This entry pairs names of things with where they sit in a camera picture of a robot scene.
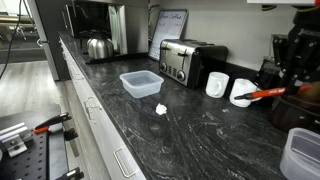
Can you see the pale green hanging towel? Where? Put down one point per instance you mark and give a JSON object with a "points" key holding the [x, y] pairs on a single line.
{"points": [[115, 28]]}

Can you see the black perforated breadboard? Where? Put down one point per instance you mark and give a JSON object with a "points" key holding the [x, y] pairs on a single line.
{"points": [[30, 163]]}

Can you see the white base cabinet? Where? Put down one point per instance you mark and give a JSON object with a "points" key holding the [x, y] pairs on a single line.
{"points": [[100, 133]]}

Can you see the black cart platform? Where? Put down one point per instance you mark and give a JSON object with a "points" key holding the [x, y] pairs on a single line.
{"points": [[57, 150]]}

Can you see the stainless steel four-slot toaster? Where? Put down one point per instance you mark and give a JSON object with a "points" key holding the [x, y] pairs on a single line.
{"points": [[180, 61]]}

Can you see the brown translucent lidded container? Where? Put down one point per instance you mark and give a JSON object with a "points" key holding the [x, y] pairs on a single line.
{"points": [[293, 113]]}

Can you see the black steel microwave oven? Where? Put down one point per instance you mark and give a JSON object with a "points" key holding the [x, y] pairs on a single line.
{"points": [[136, 26]]}

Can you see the clear square plastic container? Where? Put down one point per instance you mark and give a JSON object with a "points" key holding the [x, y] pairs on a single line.
{"points": [[300, 156], [141, 84]]}

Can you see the stainless steel kettle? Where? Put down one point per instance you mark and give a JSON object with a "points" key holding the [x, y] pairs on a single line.
{"points": [[100, 46]]}

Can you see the white ceramic mug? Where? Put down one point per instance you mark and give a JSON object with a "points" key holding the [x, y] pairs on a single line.
{"points": [[241, 90], [217, 85]]}

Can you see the black toggle clamp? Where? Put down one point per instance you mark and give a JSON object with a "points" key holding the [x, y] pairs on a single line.
{"points": [[71, 174], [70, 134]]}

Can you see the black kettle tray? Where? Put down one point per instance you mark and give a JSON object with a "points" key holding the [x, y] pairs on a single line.
{"points": [[110, 58]]}

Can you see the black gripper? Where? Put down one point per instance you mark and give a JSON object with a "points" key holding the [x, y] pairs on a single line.
{"points": [[306, 26]]}

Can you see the aluminium mounting bracket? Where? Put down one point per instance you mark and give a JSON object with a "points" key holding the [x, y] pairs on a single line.
{"points": [[15, 141]]}

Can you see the small framed whiteboard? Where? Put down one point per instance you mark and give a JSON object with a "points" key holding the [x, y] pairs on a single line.
{"points": [[168, 31]]}

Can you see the crumpled white paper scrap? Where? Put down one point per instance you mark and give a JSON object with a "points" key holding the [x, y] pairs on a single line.
{"points": [[161, 109]]}

